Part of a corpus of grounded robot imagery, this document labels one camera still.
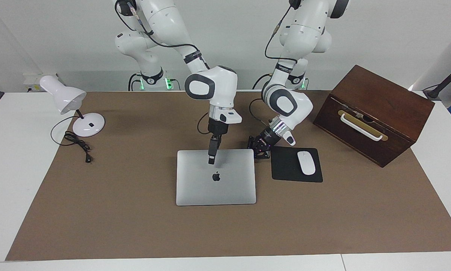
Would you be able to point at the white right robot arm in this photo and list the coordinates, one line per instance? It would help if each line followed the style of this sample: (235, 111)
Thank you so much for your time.
(210, 86)

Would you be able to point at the white desk lamp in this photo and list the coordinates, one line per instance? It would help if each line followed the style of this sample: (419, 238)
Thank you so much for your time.
(65, 96)

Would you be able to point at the silver grey laptop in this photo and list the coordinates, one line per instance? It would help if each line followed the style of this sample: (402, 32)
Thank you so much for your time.
(216, 188)

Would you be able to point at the white computer mouse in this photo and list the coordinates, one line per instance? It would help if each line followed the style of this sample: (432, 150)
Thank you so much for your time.
(306, 163)

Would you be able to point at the brown table mat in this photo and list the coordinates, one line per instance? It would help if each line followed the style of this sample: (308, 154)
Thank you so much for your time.
(135, 226)

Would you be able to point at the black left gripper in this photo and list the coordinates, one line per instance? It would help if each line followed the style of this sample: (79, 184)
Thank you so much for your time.
(272, 138)

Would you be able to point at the black tripod stand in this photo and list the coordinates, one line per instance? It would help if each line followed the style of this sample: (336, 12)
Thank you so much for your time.
(447, 81)

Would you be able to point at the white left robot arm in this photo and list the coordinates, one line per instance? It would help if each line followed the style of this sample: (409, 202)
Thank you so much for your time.
(304, 22)

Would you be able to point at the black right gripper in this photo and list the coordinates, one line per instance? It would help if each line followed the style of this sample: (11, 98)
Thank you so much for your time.
(216, 128)

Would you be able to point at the black mouse pad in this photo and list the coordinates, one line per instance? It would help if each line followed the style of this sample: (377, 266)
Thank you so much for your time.
(285, 169)

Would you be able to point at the dark wooden box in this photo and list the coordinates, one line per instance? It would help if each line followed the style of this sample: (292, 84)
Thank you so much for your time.
(380, 94)

